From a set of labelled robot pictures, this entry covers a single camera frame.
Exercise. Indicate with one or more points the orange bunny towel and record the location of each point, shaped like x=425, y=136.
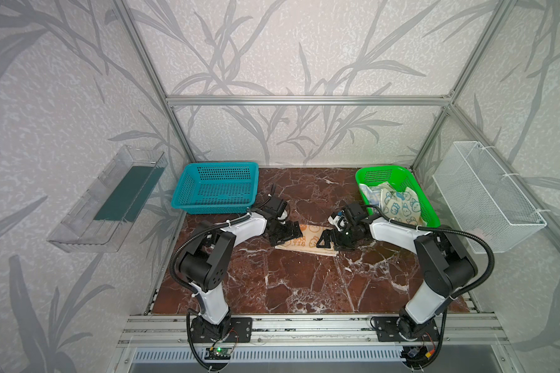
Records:
x=308, y=242

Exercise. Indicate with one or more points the clear plastic wall shelf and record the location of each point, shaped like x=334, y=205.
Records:
x=102, y=218

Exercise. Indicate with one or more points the green lit circuit board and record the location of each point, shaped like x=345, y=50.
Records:
x=218, y=354

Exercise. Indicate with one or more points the pink item in wire basket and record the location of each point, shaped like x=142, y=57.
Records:
x=478, y=233

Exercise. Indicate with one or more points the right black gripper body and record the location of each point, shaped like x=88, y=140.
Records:
x=341, y=234

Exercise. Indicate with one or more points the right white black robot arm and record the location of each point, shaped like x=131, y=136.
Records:
x=452, y=262

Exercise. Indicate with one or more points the blue bunny towel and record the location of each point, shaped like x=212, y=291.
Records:
x=401, y=206

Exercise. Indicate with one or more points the right wired connector board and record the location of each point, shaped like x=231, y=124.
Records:
x=417, y=354

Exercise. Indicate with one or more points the white wire mesh basket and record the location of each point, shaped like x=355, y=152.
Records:
x=484, y=199

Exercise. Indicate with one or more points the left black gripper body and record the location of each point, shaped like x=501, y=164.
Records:
x=282, y=228

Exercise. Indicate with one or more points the green plastic basket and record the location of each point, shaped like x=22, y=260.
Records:
x=399, y=178

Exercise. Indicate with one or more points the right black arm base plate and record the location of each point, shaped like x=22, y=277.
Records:
x=386, y=328

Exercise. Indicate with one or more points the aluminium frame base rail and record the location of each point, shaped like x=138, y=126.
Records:
x=301, y=338

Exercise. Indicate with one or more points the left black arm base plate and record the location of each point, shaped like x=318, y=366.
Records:
x=230, y=330

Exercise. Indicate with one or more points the teal plastic basket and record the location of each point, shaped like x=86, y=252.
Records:
x=217, y=188

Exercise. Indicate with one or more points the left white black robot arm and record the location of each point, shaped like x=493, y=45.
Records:
x=201, y=263

